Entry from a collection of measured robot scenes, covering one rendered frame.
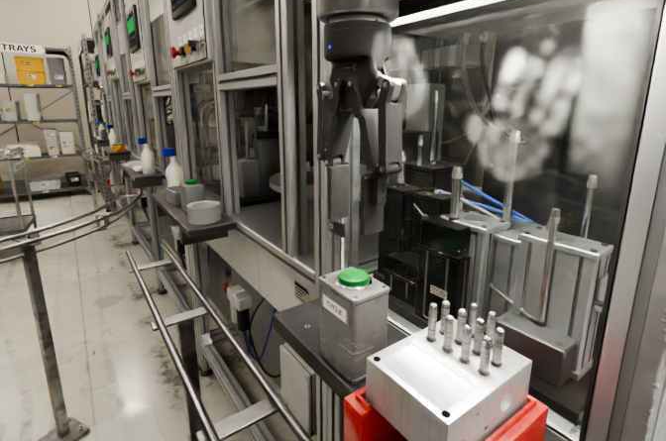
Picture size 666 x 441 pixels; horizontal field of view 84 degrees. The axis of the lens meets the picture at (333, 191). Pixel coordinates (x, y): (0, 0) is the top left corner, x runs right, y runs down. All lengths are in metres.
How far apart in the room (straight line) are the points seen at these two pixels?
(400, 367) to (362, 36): 0.33
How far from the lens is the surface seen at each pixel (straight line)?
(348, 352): 0.50
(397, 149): 0.40
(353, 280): 0.48
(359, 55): 0.41
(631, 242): 0.41
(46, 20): 7.48
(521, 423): 0.44
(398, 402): 0.38
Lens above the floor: 1.25
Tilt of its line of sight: 13 degrees down
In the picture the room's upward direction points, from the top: straight up
